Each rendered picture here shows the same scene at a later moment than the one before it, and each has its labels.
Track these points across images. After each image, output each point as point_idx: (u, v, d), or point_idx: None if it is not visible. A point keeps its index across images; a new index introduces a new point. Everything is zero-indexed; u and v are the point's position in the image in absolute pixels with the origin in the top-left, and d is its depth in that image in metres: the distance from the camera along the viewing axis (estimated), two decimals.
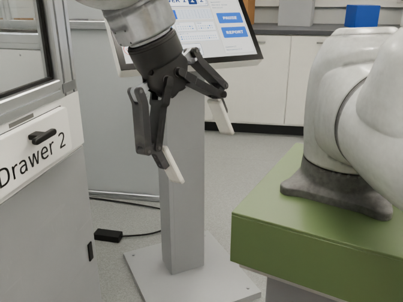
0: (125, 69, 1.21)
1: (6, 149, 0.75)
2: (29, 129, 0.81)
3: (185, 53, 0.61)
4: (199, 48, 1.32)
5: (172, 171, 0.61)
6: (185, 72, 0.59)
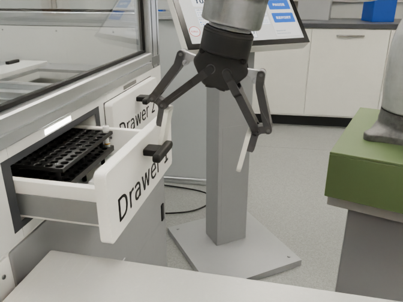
0: (191, 49, 1.34)
1: (125, 106, 0.88)
2: (136, 91, 0.94)
3: (253, 69, 0.59)
4: (253, 32, 1.46)
5: (161, 132, 0.65)
6: (229, 78, 0.58)
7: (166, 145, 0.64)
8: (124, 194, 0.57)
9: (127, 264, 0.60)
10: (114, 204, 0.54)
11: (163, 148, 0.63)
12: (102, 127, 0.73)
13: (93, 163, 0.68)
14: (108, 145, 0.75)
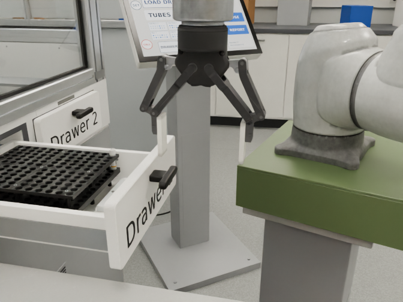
0: (143, 62, 1.40)
1: (57, 121, 0.94)
2: (72, 106, 1.01)
3: (234, 59, 0.59)
4: None
5: (158, 140, 0.66)
6: (211, 72, 0.59)
7: (171, 171, 0.67)
8: (132, 221, 0.59)
9: (30, 270, 0.66)
10: (123, 232, 0.57)
11: (168, 175, 0.65)
12: (109, 150, 0.76)
13: (101, 187, 0.71)
14: (115, 168, 0.77)
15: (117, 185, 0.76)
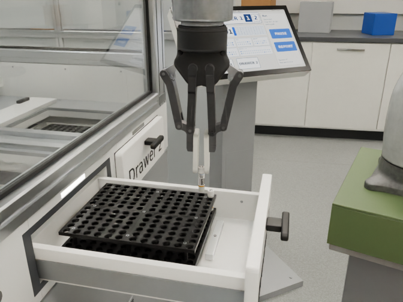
0: None
1: (134, 153, 0.91)
2: (144, 135, 0.98)
3: (234, 67, 0.60)
4: (256, 62, 1.49)
5: (193, 157, 0.66)
6: (210, 75, 0.59)
7: (287, 219, 0.64)
8: (260, 278, 0.56)
9: None
10: (258, 293, 0.54)
11: (287, 224, 0.62)
12: (208, 192, 0.73)
13: (207, 233, 0.68)
14: (212, 209, 0.74)
15: (216, 227, 0.73)
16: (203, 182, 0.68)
